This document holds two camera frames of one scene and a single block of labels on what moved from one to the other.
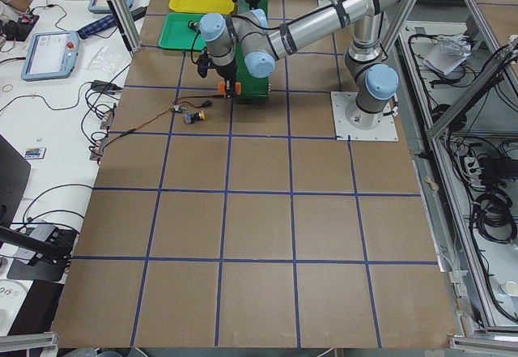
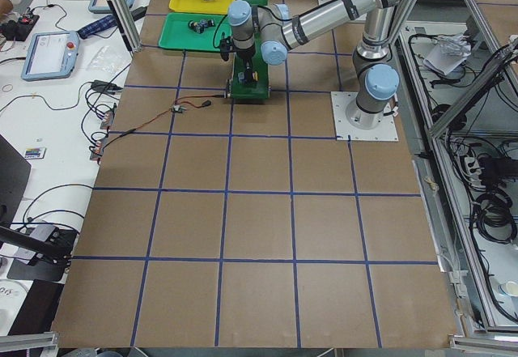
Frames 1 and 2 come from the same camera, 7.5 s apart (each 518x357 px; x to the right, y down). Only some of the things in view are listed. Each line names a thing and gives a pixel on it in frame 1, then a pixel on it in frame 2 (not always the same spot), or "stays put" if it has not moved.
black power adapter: [106, 87] stays put
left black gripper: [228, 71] to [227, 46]
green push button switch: [194, 25] stays put
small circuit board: [178, 108] stays put
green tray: [176, 33] stays put
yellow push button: [191, 117] to [248, 76]
